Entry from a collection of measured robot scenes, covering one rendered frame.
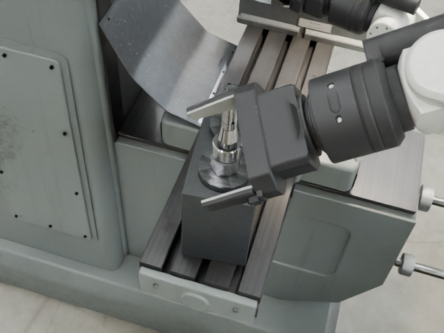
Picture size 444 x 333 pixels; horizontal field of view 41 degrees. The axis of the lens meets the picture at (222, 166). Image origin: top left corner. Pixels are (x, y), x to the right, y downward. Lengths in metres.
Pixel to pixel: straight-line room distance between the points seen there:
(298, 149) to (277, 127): 0.03
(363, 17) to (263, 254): 0.49
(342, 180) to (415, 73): 0.92
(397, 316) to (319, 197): 0.87
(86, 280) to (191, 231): 1.03
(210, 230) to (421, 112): 0.55
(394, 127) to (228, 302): 0.60
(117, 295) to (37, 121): 0.71
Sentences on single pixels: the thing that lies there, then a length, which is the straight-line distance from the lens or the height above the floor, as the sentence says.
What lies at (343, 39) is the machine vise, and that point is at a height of 1.00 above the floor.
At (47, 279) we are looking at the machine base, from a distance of 2.10.
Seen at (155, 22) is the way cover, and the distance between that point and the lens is 1.49.
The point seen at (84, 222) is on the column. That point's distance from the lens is 1.83.
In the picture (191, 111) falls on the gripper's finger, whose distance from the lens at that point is 0.65.
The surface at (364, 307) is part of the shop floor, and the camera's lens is 2.25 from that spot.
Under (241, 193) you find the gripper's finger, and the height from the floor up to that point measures 1.46.
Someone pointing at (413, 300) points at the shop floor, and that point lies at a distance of 2.32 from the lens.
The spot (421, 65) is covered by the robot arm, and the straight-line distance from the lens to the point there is 0.55.
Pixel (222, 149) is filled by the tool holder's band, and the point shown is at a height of 1.25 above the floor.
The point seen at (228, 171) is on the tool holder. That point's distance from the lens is 0.94.
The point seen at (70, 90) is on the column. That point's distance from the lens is 1.43.
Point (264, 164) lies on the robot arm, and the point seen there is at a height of 1.49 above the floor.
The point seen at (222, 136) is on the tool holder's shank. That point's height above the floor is 1.27.
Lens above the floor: 1.93
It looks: 50 degrees down
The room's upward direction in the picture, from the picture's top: 5 degrees clockwise
